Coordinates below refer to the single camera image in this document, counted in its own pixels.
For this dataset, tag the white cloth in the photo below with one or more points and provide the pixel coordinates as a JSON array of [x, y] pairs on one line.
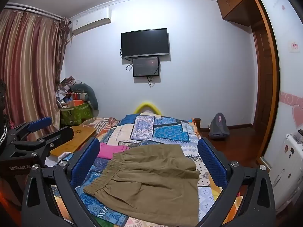
[[55, 161]]

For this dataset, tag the striped red curtain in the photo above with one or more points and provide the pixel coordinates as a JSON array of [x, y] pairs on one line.
[[28, 68]]

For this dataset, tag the white sliding wardrobe door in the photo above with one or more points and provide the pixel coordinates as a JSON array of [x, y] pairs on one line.
[[287, 80]]

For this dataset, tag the grey backpack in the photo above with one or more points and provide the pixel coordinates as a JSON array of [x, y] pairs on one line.
[[219, 127]]

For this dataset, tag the wooden overhead cabinet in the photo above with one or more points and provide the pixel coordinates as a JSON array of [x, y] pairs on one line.
[[239, 3]]

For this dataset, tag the striped orange cloth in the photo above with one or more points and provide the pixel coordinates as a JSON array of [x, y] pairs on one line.
[[99, 124]]

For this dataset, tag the brown wooden door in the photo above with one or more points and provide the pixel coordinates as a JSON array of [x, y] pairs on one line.
[[262, 87]]

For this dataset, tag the wooden bed frame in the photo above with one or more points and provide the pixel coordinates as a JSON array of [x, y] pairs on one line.
[[196, 125]]

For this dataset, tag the black wall television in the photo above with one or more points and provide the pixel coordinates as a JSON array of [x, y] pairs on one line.
[[144, 43]]

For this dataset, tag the white air conditioner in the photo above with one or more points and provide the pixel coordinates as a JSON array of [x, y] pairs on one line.
[[91, 21]]

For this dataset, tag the pink cloth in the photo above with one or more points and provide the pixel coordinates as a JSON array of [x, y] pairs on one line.
[[109, 152]]

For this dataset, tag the yellow curved foam tube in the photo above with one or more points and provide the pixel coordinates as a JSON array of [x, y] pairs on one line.
[[148, 104]]

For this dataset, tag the small black wall monitor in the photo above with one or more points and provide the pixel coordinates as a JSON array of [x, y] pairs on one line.
[[145, 66]]

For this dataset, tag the white plastic cabinet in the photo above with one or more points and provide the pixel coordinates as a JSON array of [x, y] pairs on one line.
[[287, 170]]

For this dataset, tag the pile of crumpled papers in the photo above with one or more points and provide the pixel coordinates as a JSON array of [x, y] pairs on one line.
[[64, 87]]

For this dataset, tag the grey pillow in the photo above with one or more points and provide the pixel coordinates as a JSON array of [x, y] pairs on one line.
[[86, 91]]

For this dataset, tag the pink square sticker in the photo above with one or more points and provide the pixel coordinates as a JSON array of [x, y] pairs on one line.
[[294, 46]]

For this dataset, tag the orange cardboard box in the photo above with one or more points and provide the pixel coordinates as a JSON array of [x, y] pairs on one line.
[[77, 100]]

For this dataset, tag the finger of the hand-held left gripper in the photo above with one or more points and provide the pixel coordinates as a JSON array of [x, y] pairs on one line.
[[39, 124], [60, 137]]

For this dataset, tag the olive green pants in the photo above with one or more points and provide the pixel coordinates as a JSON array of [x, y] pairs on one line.
[[146, 184]]

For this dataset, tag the orange green plush blanket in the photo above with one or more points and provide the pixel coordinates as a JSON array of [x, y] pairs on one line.
[[217, 190]]

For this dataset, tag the light wooden bench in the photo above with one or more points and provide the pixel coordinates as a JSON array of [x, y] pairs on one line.
[[80, 134]]

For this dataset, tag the white curtain rail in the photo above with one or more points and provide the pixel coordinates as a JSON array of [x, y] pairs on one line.
[[33, 10]]

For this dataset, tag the patchwork patterned blanket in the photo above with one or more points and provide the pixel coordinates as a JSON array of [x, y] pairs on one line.
[[165, 132]]

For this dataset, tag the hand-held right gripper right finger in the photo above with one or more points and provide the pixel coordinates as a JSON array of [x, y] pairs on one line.
[[210, 160]]

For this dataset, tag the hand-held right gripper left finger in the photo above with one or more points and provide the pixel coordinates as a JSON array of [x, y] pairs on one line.
[[87, 163]]

